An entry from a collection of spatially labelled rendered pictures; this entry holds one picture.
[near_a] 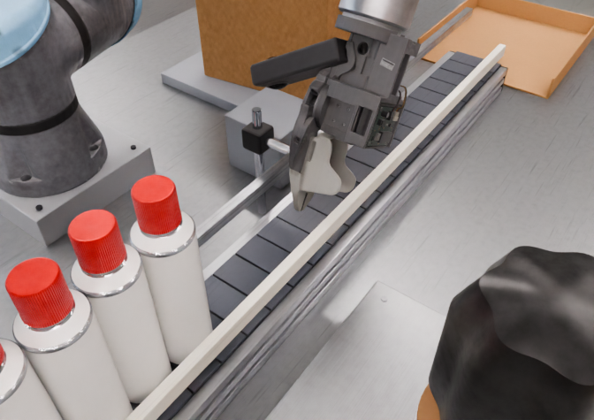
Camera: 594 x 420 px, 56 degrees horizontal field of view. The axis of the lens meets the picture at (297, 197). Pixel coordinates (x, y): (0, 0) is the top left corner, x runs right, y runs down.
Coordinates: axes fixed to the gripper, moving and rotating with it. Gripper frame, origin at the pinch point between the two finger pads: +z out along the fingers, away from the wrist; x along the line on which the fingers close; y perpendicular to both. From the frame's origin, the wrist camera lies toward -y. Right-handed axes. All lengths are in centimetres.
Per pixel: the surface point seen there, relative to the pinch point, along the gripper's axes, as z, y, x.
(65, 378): 9.4, 2.8, -30.3
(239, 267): 8.9, -1.8, -4.5
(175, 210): -2.2, 2.3, -22.7
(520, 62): -24, 5, 62
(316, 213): 2.8, 0.1, 6.2
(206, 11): -15.7, -36.4, 19.3
